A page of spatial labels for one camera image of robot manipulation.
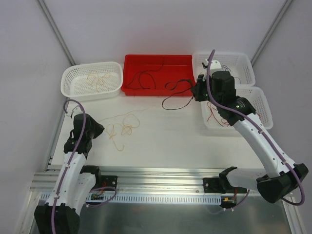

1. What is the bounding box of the dark wire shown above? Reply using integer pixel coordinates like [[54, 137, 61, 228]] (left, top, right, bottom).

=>
[[220, 64, 242, 82]]

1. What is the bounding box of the black cable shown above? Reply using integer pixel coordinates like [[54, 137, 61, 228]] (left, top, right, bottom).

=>
[[161, 79, 197, 111]]

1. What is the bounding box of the yellow wire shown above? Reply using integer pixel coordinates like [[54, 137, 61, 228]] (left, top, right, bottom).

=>
[[98, 107, 151, 152], [86, 72, 113, 93]]

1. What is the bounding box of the round black wire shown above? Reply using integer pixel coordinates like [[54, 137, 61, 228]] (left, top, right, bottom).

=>
[[126, 55, 165, 90]]

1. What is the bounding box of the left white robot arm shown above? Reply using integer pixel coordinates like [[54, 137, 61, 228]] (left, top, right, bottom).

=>
[[34, 114, 104, 234]]

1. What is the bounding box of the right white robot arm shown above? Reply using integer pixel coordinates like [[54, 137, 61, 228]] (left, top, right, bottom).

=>
[[191, 71, 309, 206]]

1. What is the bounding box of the white far rectangular basket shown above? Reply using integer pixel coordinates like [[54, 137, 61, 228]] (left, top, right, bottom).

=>
[[192, 52, 255, 86]]

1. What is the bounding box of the white rectangular basket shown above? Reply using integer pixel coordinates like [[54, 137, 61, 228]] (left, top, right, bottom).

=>
[[201, 85, 273, 136], [192, 52, 255, 86]]

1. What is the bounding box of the white near rectangular basket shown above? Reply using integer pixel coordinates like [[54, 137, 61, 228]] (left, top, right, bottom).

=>
[[201, 85, 273, 136]]

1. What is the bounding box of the white oval perforated basket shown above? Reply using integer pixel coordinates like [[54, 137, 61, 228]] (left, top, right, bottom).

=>
[[60, 61, 123, 101]]

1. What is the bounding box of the red plastic bin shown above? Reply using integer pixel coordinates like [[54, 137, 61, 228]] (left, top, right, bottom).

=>
[[121, 54, 195, 97]]

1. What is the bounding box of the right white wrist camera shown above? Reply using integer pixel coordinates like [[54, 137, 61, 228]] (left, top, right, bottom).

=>
[[202, 59, 222, 75]]

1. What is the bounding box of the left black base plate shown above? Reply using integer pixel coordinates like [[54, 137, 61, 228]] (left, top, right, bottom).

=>
[[92, 175, 118, 191]]

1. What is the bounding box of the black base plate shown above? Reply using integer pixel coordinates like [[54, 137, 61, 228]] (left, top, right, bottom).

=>
[[92, 175, 118, 191], [202, 177, 247, 194]]

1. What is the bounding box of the aluminium mounting rail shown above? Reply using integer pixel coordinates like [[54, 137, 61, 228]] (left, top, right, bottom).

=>
[[30, 166, 293, 197]]

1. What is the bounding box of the white slotted cable duct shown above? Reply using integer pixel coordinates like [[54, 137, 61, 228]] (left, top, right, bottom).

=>
[[40, 194, 222, 205]]

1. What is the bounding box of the right aluminium frame post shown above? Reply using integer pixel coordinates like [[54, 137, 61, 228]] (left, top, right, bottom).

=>
[[251, 0, 294, 66]]

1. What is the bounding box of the aluminium frame post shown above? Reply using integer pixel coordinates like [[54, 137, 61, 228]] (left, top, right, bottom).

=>
[[36, 0, 77, 66], [251, 0, 294, 66]]

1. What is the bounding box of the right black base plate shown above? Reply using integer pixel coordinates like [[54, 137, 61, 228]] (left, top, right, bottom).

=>
[[202, 177, 247, 194]]

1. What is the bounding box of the left aluminium frame post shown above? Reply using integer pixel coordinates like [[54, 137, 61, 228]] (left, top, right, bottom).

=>
[[36, 0, 77, 66]]

